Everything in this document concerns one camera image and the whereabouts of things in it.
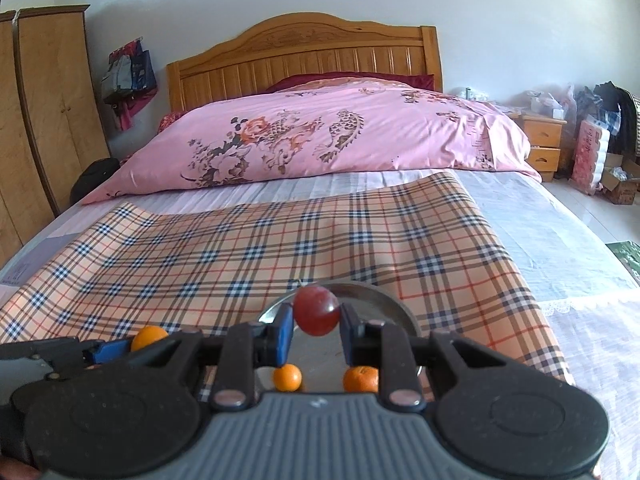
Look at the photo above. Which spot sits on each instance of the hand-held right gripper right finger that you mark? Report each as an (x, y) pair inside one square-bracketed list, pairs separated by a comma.
[(350, 335)]

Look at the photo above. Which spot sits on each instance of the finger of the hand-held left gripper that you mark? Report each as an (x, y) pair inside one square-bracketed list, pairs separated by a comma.
[(112, 351)]

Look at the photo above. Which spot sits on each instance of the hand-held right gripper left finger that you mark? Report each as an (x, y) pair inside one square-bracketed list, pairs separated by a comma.
[(284, 335)]

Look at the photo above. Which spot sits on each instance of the round metal plate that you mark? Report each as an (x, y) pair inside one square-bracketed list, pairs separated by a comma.
[(320, 355)]

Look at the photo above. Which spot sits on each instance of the small orange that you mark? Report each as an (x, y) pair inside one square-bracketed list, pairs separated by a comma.
[(149, 337), (361, 379), (287, 377)]

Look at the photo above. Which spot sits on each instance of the red grape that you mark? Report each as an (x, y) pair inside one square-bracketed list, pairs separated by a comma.
[(316, 310)]

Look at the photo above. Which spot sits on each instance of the plaid cloth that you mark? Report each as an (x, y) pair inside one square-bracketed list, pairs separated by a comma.
[(250, 250)]

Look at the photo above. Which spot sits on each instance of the black bag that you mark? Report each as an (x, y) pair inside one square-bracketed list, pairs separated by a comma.
[(92, 177)]

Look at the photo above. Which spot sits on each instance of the white striped bed sheet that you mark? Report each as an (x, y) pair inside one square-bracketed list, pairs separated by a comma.
[(525, 230)]

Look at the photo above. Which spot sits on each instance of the pink floral quilt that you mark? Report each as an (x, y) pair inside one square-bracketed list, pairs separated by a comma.
[(325, 130)]

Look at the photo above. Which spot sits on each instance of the wooden wardrobe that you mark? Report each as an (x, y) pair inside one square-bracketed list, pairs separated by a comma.
[(50, 110)]

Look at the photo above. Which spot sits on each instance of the dark red pillow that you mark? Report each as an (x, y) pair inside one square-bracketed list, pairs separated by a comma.
[(310, 79)]

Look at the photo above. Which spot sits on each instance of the wooden nightstand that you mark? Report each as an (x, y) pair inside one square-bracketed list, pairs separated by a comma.
[(542, 135)]

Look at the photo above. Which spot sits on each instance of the wooden bed headboard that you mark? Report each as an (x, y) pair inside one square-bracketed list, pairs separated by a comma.
[(300, 55)]

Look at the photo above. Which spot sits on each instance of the green package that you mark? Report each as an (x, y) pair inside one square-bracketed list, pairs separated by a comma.
[(627, 257)]

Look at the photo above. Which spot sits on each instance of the toilet paper pack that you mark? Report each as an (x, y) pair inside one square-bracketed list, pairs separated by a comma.
[(590, 155)]

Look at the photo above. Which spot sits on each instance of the clear plastic bags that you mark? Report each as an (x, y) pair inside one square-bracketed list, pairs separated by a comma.
[(545, 102)]

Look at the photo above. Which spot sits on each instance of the cardboard box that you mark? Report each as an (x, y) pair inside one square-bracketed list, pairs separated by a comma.
[(622, 192)]

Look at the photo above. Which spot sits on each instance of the pile of clothes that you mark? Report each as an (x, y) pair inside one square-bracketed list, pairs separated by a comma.
[(610, 100)]

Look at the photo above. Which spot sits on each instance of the hanging wall organizer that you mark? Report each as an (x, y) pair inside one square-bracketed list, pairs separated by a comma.
[(127, 75)]

